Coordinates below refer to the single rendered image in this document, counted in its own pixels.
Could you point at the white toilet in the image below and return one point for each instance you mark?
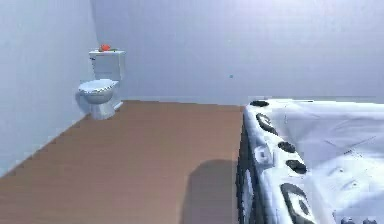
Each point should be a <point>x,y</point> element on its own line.
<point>106,68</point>

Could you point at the small orange round object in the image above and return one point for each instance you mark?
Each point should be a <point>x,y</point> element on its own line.
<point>105,47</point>

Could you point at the white bathtub with black fittings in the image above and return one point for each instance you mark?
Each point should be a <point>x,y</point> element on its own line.
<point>320,156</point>

